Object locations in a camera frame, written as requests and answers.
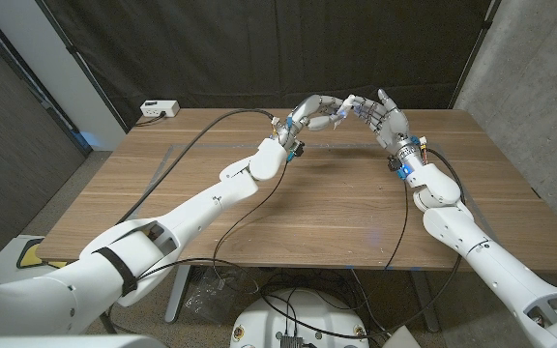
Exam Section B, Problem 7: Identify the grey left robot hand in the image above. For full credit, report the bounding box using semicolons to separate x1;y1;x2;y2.
273;94;352;156

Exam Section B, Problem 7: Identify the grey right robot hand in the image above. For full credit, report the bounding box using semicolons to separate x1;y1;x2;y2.
353;88;429;170

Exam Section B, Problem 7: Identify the white toothpaste tube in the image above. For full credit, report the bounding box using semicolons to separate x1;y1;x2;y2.
334;94;357;130

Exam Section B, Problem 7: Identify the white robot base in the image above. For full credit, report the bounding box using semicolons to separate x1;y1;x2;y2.
229;288;370;348

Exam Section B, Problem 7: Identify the white power strip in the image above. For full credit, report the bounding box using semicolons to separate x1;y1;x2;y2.
139;100;181;119

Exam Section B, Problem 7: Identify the black backdrop curtain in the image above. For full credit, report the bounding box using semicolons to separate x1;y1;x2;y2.
36;0;502;131

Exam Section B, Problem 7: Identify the black backdrop stand pole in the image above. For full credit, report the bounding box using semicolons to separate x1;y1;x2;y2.
34;0;130;131
447;0;502;110

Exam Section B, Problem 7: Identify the grey table leg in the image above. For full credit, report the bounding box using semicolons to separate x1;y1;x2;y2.
164;264;192;324
408;270;440;334

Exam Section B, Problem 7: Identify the clear plastic bag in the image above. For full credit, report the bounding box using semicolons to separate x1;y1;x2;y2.
184;266;253;323

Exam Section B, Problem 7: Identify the white panel corner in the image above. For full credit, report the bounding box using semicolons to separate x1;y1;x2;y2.
382;324;423;348

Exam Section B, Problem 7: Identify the grey electronics module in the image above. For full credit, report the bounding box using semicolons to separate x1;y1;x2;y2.
278;333;305;348

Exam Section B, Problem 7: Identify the dark wood panel door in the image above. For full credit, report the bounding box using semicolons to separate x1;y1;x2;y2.
0;18;89;257

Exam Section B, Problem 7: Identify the white yellow floor mat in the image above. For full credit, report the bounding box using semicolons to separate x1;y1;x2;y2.
0;234;101;286

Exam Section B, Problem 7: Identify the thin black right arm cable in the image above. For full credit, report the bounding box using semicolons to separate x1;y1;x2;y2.
383;178;410;272

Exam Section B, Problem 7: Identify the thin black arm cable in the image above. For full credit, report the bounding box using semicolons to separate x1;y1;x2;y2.
383;178;410;272
135;159;292;296

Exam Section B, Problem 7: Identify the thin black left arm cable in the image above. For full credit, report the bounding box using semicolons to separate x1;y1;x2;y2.
135;159;292;296

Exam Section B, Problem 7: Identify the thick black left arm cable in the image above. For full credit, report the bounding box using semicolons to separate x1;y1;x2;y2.
113;107;278;226

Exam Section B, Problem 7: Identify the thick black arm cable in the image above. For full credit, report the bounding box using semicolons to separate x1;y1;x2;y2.
113;107;278;226
261;148;468;338

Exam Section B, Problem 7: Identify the black power cable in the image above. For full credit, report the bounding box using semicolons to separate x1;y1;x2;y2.
134;111;167;128

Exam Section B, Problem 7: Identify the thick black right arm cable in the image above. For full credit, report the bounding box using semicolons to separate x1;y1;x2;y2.
261;148;468;338

